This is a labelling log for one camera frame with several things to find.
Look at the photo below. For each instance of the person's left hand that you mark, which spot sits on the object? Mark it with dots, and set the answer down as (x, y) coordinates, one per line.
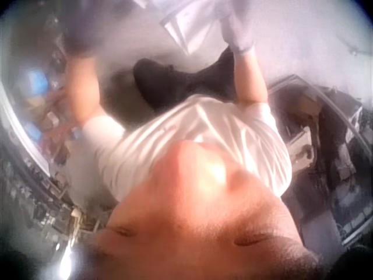
(76, 36)

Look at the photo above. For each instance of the person's right hand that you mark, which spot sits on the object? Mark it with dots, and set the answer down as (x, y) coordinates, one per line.
(236, 30)

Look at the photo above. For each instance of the white paper sheet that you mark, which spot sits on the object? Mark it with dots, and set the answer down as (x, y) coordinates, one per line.
(193, 23)

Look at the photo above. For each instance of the person's legs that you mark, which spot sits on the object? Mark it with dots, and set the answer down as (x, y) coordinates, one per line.
(175, 84)

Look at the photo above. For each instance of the cluttered parts shelf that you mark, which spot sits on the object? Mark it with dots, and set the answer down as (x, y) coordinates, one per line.
(38, 116)

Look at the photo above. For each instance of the cluttered equipment crate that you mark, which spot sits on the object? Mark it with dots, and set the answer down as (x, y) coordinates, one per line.
(323, 157)

